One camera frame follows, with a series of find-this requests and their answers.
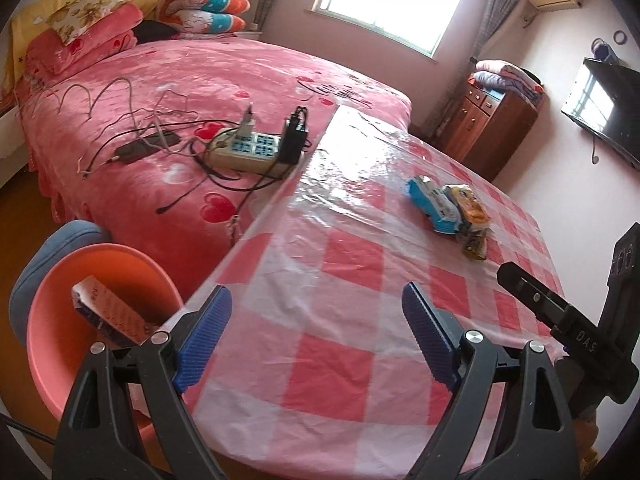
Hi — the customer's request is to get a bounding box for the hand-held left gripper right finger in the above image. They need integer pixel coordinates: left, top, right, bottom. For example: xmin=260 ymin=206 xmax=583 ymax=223
xmin=402 ymin=281 xmax=581 ymax=480

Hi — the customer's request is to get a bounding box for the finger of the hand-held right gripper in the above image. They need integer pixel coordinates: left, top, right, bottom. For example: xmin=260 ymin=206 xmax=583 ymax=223
xmin=496 ymin=261 xmax=574 ymax=331

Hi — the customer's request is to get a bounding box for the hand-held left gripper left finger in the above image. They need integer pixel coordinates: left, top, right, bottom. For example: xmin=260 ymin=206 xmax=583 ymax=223
xmin=56 ymin=284 xmax=233 ymax=480

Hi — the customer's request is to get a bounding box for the brown cardboard box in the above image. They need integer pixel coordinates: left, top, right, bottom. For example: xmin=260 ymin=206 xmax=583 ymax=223
xmin=71 ymin=275 xmax=156 ymax=347

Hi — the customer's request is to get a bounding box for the pink plastic basin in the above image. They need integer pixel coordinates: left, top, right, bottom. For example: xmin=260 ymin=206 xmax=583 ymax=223
xmin=26 ymin=243 xmax=185 ymax=441

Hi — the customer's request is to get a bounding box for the pink checkered tablecloth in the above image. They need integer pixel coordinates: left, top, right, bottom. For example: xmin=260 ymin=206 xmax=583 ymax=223
xmin=182 ymin=105 xmax=568 ymax=476

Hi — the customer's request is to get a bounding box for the yellow snack packet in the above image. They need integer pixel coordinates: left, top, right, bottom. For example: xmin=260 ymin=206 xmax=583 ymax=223
xmin=442 ymin=184 xmax=492 ymax=226

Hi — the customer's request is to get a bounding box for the blue and white packet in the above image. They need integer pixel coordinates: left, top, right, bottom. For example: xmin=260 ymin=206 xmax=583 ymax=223
xmin=406 ymin=176 xmax=461 ymax=234

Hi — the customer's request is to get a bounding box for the brown wooden cabinet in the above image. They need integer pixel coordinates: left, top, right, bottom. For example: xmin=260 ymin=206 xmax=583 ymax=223
xmin=440 ymin=72 xmax=540 ymax=182

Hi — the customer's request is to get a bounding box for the blue stool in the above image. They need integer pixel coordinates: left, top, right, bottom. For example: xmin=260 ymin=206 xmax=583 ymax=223
xmin=9 ymin=220 xmax=111 ymax=356

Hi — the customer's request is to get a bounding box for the white power strip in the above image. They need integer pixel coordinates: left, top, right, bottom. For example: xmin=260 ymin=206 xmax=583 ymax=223
xmin=207 ymin=127 xmax=306 ymax=179

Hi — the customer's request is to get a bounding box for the black power bank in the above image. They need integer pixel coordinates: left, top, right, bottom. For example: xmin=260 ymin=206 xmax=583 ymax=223
xmin=114 ymin=132 xmax=182 ymax=164

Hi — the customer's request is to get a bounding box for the stack of folded blankets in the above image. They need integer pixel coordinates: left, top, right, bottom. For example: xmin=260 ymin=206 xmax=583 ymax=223
xmin=472 ymin=59 xmax=545 ymax=106

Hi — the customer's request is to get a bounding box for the black charger box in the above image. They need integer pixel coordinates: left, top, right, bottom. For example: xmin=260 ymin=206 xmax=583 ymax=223
xmin=277 ymin=106 xmax=312 ymax=165

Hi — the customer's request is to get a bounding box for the white plug adapter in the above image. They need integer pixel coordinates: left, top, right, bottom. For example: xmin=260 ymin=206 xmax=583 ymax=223
xmin=239 ymin=104 xmax=259 ymax=139

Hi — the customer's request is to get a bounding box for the pink bedspread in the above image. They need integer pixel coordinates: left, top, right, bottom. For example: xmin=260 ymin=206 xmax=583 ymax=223
xmin=12 ymin=37 xmax=413 ymax=263

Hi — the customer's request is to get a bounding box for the dark cloth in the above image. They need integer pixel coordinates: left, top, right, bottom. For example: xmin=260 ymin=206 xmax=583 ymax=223
xmin=134 ymin=20 xmax=182 ymax=44

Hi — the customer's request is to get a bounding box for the folded pink blanket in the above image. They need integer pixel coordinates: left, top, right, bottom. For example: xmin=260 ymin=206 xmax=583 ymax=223
xmin=25 ymin=2 xmax=143 ymax=79

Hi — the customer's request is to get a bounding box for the window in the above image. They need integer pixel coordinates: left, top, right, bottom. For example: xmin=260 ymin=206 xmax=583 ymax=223
xmin=312 ymin=0 xmax=475 ymax=58

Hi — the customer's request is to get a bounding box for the floral pillow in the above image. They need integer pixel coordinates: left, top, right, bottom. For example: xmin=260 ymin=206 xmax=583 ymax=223
xmin=46 ymin=0 xmax=126 ymax=46

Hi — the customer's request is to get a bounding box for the yellow headboard cover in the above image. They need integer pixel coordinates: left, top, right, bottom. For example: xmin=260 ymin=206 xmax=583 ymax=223
xmin=9 ymin=0 xmax=216 ymax=92

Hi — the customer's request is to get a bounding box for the black cable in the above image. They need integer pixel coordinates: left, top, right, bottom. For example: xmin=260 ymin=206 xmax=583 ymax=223
xmin=77 ymin=77 xmax=301 ymax=216

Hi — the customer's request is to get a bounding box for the wall-mounted flat television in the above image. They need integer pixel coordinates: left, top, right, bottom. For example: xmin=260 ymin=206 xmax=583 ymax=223
xmin=560 ymin=57 xmax=640 ymax=168

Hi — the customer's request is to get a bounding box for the white cable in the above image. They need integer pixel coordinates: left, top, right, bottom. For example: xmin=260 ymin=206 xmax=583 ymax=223
xmin=25 ymin=77 xmax=202 ymax=181

